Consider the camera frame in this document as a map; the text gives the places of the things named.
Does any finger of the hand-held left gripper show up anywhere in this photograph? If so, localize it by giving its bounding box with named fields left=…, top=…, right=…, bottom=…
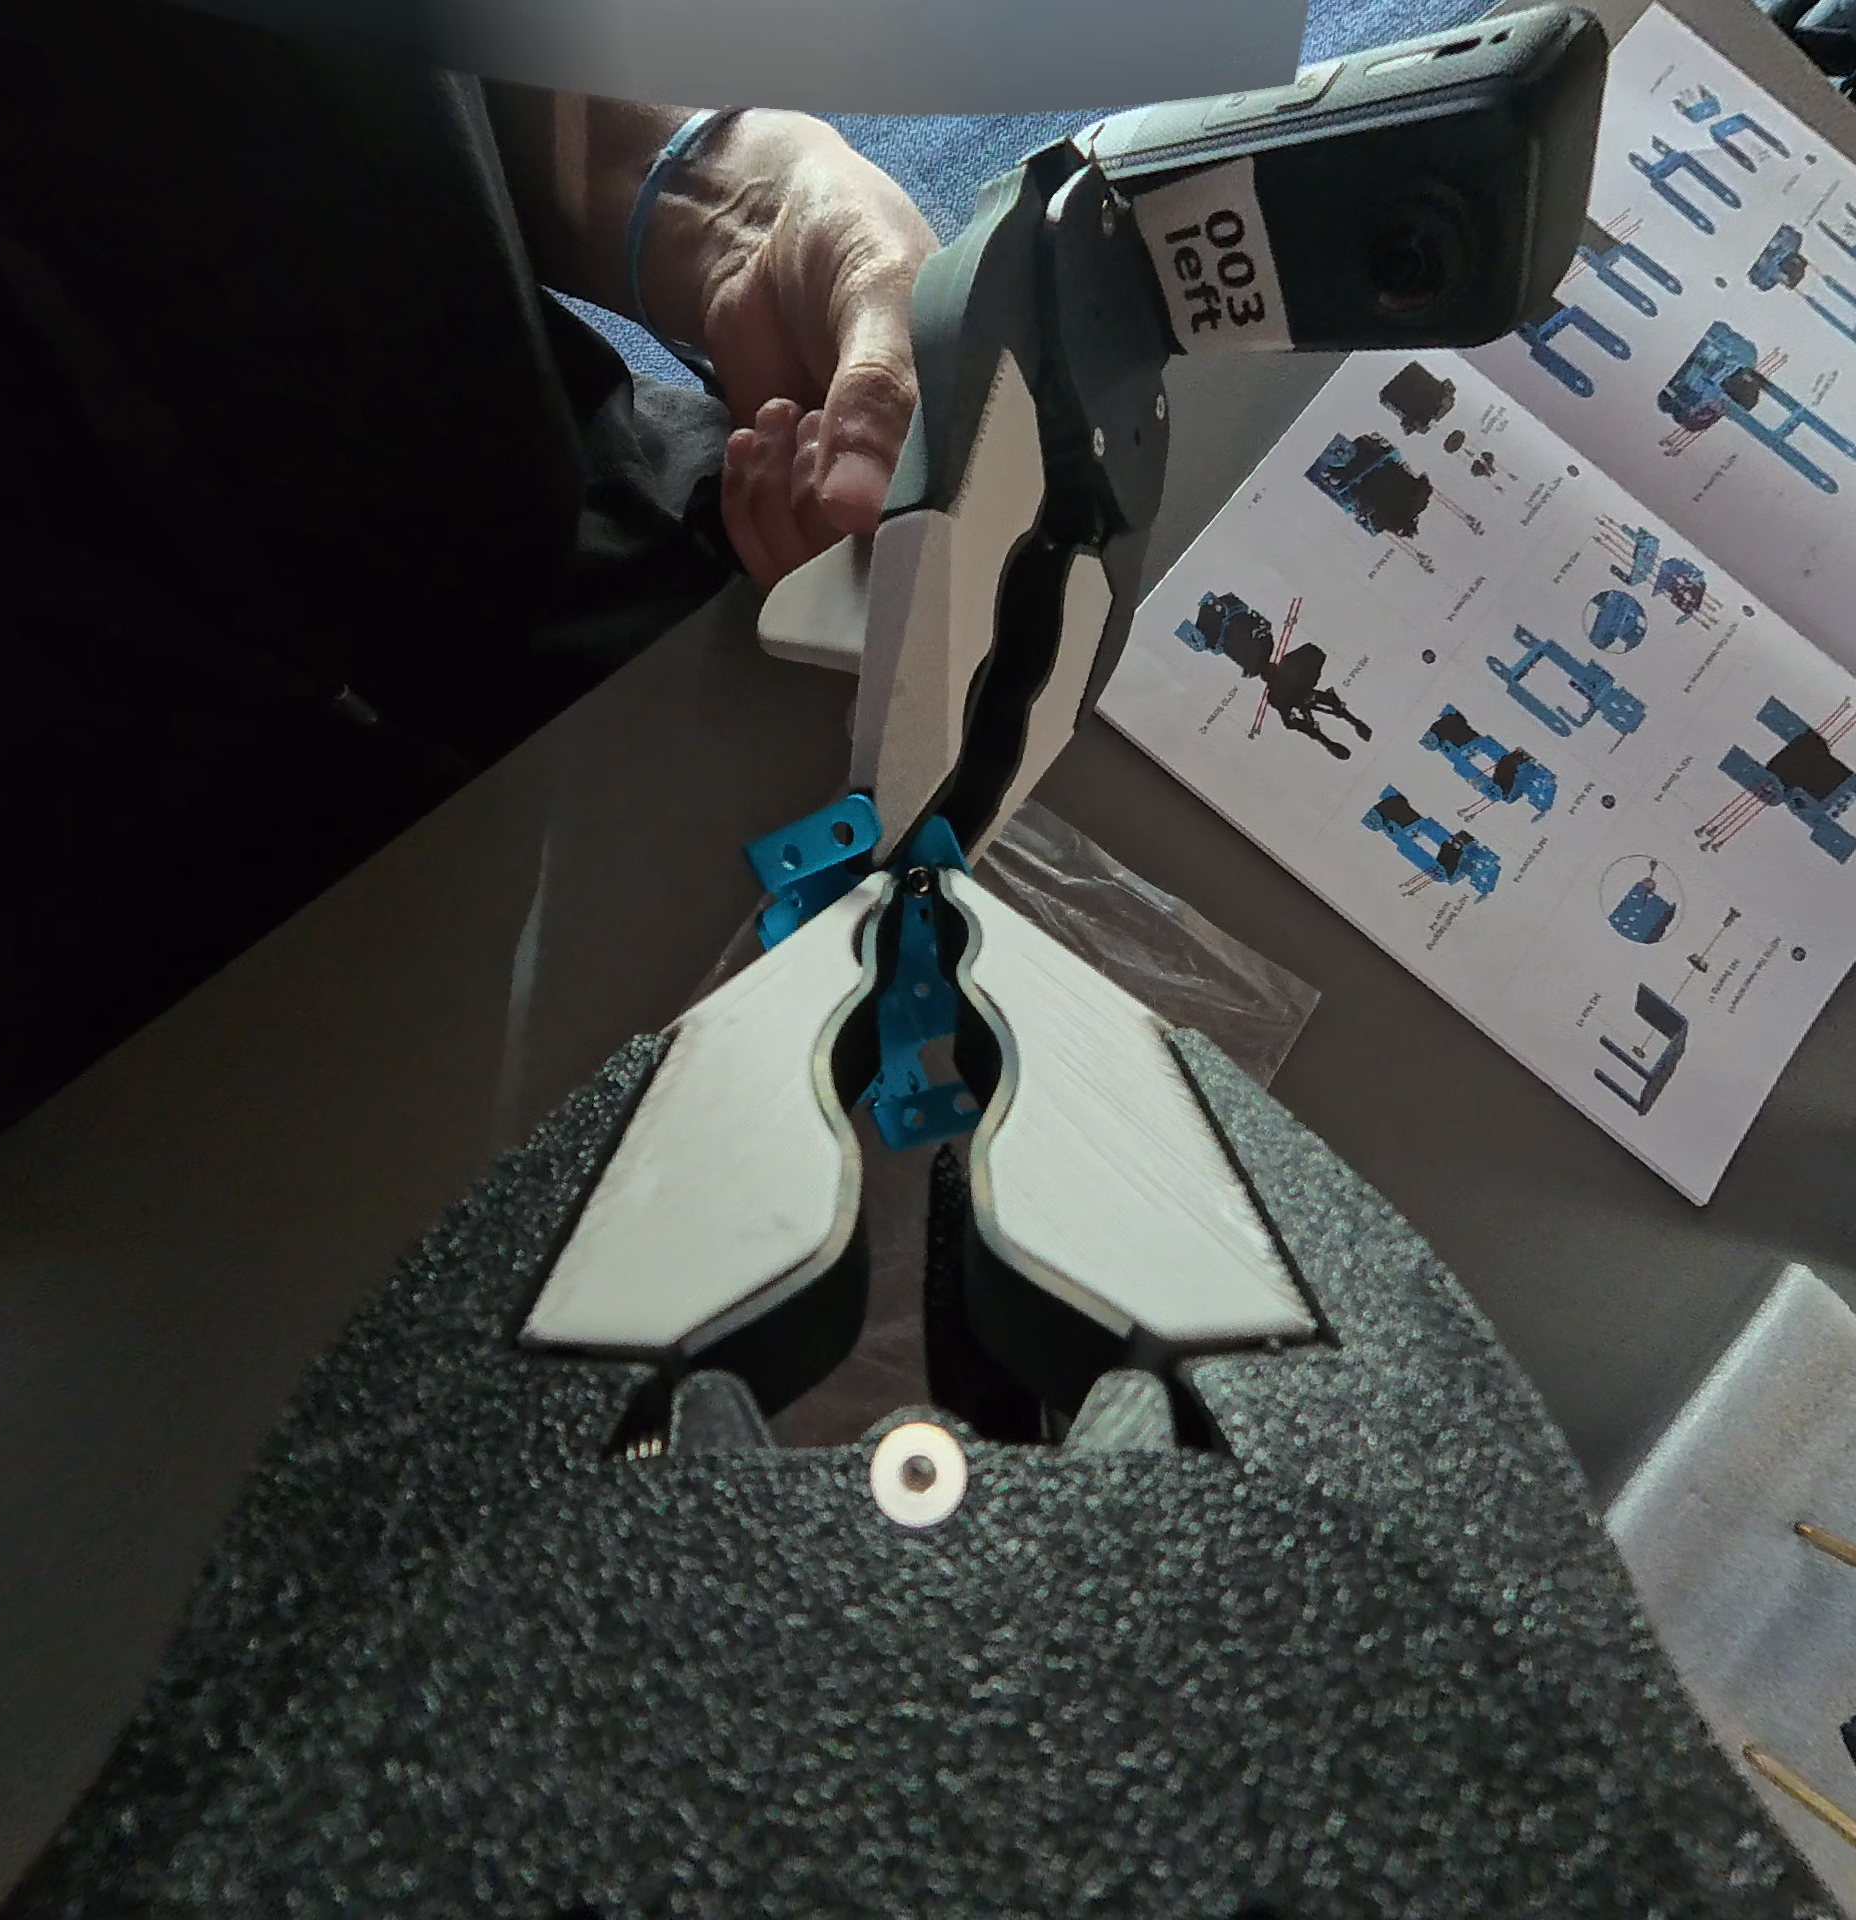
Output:
left=951, top=544, right=1122, bottom=873
left=843, top=351, right=1074, bottom=842

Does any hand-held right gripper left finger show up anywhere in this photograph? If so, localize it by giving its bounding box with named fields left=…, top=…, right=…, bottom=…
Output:
left=522, top=873, right=893, bottom=1353

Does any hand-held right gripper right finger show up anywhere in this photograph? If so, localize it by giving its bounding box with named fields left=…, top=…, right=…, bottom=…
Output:
left=943, top=870, right=1332, bottom=1351

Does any blue perforated metal bracket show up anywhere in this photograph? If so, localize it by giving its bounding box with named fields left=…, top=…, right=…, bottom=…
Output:
left=744, top=796, right=980, bottom=1153

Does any grey desk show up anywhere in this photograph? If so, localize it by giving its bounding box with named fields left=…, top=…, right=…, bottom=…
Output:
left=0, top=578, right=1856, bottom=1920

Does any person's left hand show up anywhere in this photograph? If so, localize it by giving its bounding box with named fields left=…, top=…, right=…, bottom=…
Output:
left=627, top=109, right=945, bottom=586

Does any clear plastic bag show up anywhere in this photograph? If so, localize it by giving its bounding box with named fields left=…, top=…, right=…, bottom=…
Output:
left=748, top=799, right=1323, bottom=1082

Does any white instruction manual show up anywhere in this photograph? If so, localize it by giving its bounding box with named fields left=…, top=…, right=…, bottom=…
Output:
left=1096, top=0, right=1856, bottom=1207

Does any blue wristband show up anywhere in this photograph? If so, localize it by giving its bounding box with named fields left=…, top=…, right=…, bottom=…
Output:
left=625, top=106, right=765, bottom=369

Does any white foam sheet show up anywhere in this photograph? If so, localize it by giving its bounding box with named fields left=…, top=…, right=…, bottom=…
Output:
left=1602, top=1259, right=1856, bottom=1920

